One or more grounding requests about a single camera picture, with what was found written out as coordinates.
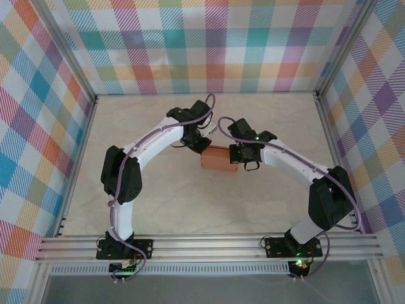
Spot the aluminium table edge rail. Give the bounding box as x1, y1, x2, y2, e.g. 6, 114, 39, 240
53, 94, 99, 238
315, 91, 365, 234

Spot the slotted grey cable duct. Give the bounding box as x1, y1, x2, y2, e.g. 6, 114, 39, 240
50, 262, 290, 276

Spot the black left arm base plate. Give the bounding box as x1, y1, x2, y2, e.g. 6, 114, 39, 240
96, 239, 154, 260

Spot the aluminium mounting rail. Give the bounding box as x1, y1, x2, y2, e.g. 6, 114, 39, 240
34, 234, 383, 262

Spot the orange paper box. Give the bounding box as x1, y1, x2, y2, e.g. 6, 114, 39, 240
201, 145, 239, 174

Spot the aluminium frame post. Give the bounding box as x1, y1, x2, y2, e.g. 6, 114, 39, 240
30, 0, 99, 102
316, 0, 379, 99

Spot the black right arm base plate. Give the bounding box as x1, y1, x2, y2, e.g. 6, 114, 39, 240
264, 236, 323, 258

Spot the aluminium frame leg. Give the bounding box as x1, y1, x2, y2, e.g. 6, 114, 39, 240
368, 259, 395, 304
27, 261, 53, 304

